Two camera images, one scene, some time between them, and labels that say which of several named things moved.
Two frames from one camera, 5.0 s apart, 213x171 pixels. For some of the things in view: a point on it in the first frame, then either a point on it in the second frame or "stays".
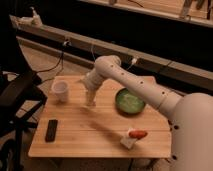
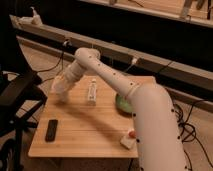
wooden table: [75, 129] stays
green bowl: [128, 103] stays
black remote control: [51, 131] stays
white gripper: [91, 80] -> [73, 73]
